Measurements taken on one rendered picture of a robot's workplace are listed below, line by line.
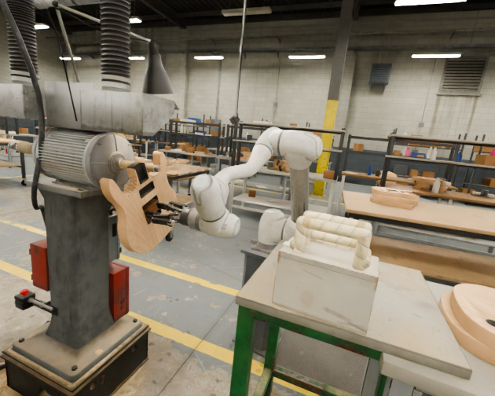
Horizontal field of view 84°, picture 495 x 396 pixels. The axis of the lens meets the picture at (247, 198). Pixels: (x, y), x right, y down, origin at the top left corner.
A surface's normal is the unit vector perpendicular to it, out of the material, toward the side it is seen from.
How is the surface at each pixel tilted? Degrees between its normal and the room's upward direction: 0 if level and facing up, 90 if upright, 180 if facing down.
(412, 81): 90
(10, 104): 90
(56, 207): 90
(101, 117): 90
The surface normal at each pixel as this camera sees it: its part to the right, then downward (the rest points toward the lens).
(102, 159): 0.87, 0.15
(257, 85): -0.37, 0.17
